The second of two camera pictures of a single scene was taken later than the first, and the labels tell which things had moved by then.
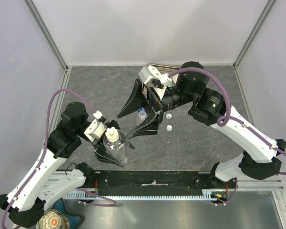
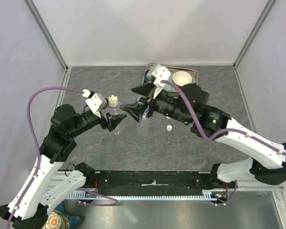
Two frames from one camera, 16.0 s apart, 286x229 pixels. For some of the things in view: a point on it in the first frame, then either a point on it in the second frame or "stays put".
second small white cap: x=169 y=128 stays put
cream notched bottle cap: x=112 y=134 to x=113 y=100
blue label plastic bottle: x=142 y=112 stays put
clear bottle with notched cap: x=116 y=143 to x=114 y=108
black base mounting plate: x=151 y=182 stays put
